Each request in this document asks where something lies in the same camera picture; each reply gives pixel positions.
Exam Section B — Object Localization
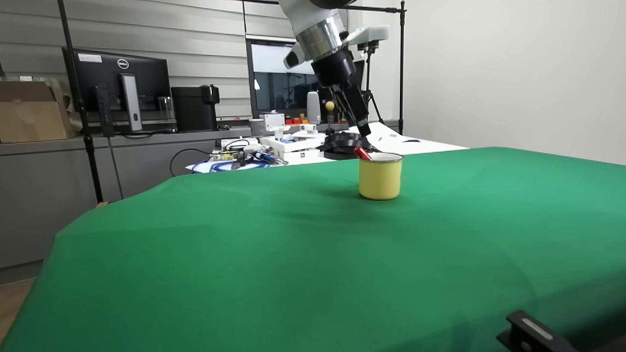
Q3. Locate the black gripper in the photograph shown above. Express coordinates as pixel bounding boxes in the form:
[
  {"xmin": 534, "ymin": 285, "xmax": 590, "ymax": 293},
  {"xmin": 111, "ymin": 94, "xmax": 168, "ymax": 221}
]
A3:
[{"xmin": 309, "ymin": 47, "xmax": 373, "ymax": 139}]

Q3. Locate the yellow metal cup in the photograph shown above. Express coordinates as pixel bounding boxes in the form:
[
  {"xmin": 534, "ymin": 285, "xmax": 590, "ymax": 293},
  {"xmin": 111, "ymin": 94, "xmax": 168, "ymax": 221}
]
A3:
[{"xmin": 356, "ymin": 150, "xmax": 404, "ymax": 203}]

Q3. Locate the black bag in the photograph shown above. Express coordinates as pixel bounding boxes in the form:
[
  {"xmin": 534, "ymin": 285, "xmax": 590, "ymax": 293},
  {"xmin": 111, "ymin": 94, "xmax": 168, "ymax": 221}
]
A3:
[{"xmin": 318, "ymin": 129, "xmax": 373, "ymax": 162}]

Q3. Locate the white cylinder bottle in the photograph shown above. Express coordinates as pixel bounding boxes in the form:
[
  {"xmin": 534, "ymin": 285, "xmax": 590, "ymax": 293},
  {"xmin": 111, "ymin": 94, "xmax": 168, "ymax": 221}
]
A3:
[{"xmin": 305, "ymin": 90, "xmax": 322, "ymax": 127}]

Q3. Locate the white table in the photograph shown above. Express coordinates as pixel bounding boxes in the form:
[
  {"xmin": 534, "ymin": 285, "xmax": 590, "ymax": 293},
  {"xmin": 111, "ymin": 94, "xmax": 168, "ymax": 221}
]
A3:
[{"xmin": 183, "ymin": 121, "xmax": 469, "ymax": 176}]

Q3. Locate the flat white tray box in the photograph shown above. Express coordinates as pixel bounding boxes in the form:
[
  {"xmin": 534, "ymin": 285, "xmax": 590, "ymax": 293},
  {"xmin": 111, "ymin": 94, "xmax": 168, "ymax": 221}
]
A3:
[{"xmin": 271, "ymin": 131, "xmax": 328, "ymax": 158}]

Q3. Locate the small white box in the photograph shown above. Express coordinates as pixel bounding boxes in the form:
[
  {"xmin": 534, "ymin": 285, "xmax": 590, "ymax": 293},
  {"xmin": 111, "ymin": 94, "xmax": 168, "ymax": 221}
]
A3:
[{"xmin": 260, "ymin": 109, "xmax": 287, "ymax": 137}]

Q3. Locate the large black framed screen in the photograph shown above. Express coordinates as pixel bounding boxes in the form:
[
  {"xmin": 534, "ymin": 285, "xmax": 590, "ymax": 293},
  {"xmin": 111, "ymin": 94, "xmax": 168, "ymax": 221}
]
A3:
[{"xmin": 244, "ymin": 39, "xmax": 328, "ymax": 123}]

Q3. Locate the blue and white clutter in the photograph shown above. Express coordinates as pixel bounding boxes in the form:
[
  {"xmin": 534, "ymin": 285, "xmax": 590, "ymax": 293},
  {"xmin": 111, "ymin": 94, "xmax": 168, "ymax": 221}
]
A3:
[{"xmin": 183, "ymin": 152, "xmax": 279, "ymax": 176}]

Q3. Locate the black desktop computer box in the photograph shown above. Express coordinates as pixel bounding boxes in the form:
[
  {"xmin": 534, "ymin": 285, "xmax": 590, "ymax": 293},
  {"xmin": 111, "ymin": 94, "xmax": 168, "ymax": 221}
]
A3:
[{"xmin": 170, "ymin": 84, "xmax": 223, "ymax": 135}]

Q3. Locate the green tablecloth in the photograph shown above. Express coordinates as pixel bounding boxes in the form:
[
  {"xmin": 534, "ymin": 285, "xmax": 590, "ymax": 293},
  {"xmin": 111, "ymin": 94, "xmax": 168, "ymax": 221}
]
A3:
[{"xmin": 0, "ymin": 145, "xmax": 626, "ymax": 352}]

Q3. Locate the black Dell monitor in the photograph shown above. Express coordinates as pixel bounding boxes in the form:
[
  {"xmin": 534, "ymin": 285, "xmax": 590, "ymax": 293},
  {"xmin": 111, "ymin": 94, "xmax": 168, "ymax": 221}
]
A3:
[{"xmin": 62, "ymin": 47, "xmax": 178, "ymax": 137}]

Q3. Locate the black slanted stand pole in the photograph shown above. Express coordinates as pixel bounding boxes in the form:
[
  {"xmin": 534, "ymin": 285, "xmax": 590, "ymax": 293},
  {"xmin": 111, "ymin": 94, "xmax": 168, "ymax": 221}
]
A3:
[{"xmin": 54, "ymin": 0, "xmax": 107, "ymax": 205}]

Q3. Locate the grey counter desk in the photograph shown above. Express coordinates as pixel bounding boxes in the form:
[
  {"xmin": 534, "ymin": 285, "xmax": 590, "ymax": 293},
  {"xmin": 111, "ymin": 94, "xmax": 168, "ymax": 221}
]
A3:
[{"xmin": 0, "ymin": 129, "xmax": 254, "ymax": 270}]

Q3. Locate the brown cardboard box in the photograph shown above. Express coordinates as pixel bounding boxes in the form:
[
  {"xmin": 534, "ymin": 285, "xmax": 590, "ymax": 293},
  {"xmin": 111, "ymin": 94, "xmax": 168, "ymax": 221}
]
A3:
[{"xmin": 0, "ymin": 76, "xmax": 78, "ymax": 146}]

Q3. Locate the black overhead frame pole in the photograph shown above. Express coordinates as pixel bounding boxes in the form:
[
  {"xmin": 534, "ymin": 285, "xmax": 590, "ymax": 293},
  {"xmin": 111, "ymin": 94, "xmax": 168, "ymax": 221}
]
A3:
[{"xmin": 240, "ymin": 0, "xmax": 408, "ymax": 137}]

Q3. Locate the black cable loop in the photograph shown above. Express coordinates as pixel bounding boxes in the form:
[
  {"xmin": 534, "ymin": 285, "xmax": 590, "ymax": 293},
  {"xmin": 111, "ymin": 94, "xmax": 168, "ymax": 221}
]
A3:
[{"xmin": 168, "ymin": 146, "xmax": 211, "ymax": 178}]

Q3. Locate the black camera clamp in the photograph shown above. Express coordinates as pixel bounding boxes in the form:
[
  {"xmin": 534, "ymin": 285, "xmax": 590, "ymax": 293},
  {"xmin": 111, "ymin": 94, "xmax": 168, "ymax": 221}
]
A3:
[{"xmin": 494, "ymin": 309, "xmax": 579, "ymax": 352}]

